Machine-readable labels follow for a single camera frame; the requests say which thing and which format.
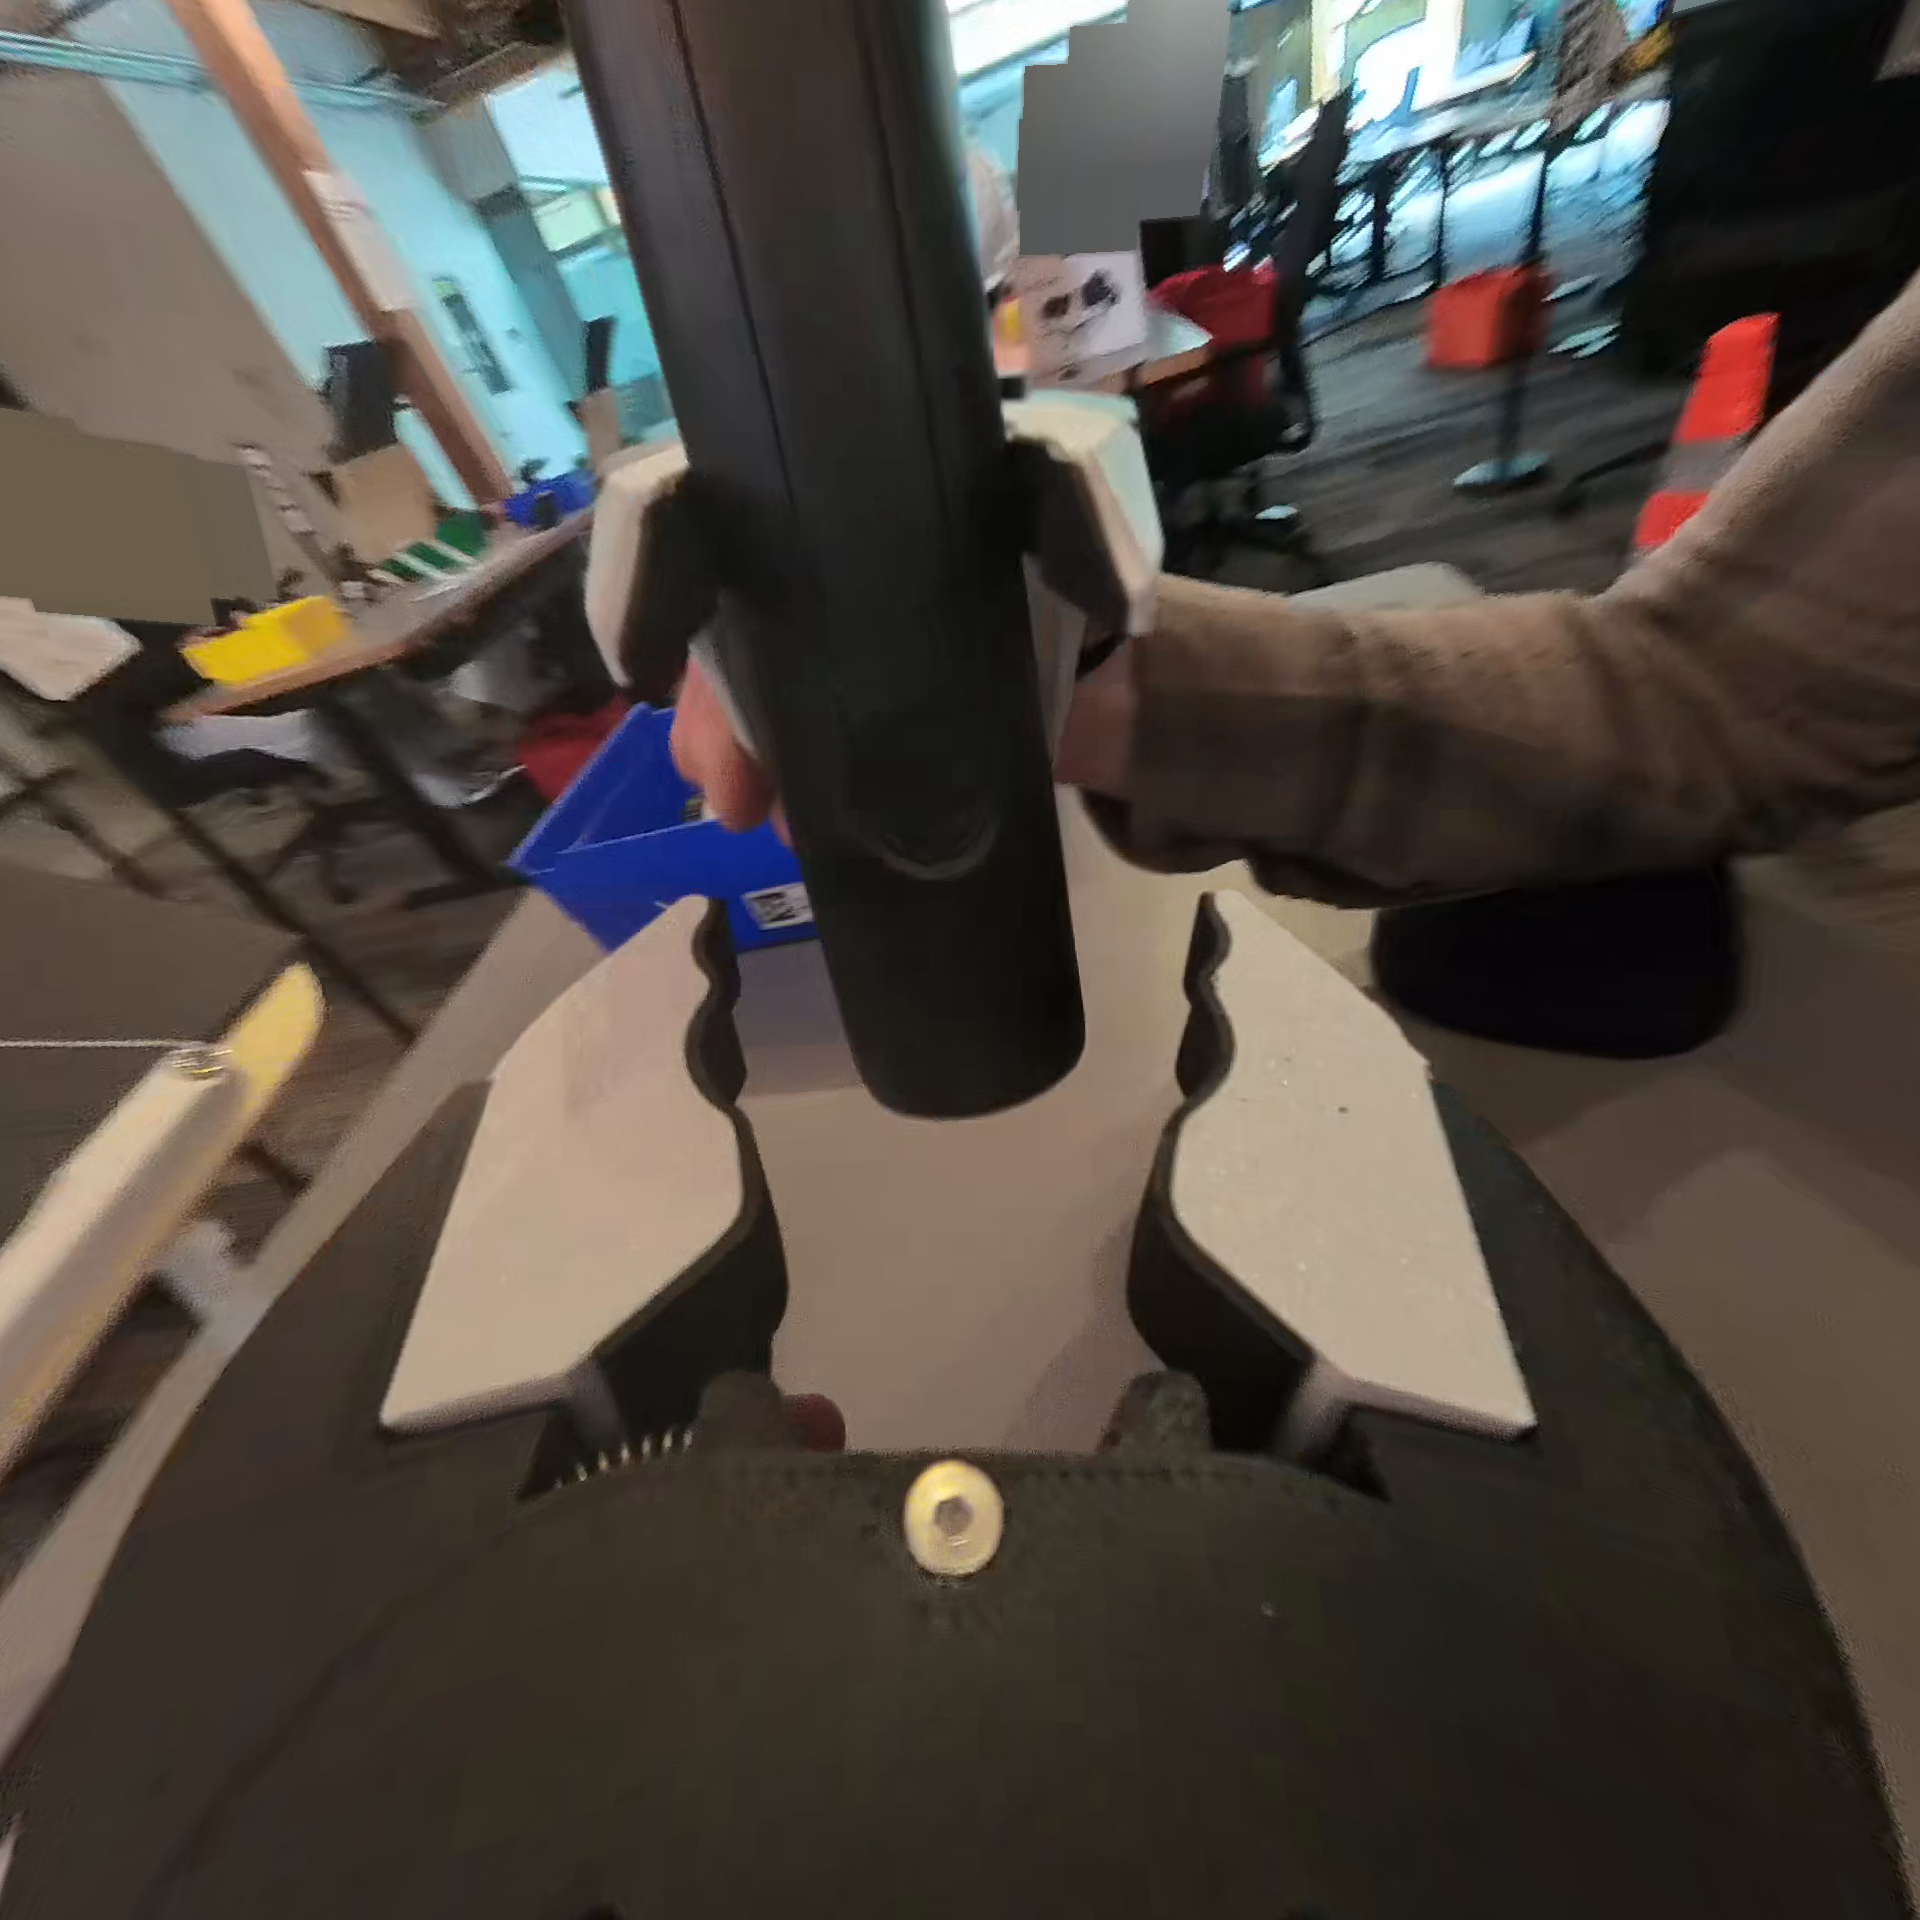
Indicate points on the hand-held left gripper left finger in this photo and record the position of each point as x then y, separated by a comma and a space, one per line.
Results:
585, 1217

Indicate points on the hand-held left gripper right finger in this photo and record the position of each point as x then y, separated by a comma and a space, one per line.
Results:
1335, 1231

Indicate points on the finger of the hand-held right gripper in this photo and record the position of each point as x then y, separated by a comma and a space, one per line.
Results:
636, 584
1104, 525

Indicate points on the black remote control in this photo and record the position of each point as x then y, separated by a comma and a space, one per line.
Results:
857, 544

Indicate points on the blue plastic bin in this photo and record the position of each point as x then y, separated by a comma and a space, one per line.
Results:
646, 858

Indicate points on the person's right hand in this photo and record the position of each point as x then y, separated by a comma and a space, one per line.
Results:
723, 750

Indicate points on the red bucket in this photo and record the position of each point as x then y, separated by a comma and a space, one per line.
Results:
572, 750

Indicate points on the long wooden workbench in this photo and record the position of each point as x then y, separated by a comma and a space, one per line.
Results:
421, 602

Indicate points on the black swivel chair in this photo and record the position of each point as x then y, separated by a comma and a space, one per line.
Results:
1246, 329

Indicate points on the yellow plastic bin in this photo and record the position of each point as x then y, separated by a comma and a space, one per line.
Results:
270, 641

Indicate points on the red floor container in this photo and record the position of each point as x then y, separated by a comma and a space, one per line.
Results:
1491, 319

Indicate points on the orange traffic cone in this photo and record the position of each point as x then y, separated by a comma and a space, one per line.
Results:
1704, 436

